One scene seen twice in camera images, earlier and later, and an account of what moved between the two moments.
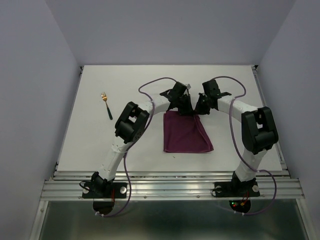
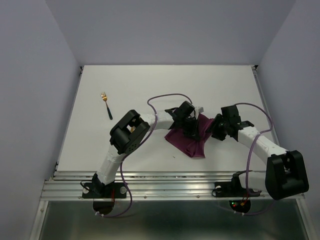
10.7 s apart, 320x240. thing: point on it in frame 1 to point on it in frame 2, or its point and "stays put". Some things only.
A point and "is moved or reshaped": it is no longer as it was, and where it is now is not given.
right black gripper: (199, 110) to (215, 133)
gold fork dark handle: (104, 98) stays put
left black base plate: (104, 190) stays put
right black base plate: (235, 189) stays put
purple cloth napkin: (184, 133) is moved or reshaped
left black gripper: (187, 110) to (193, 133)
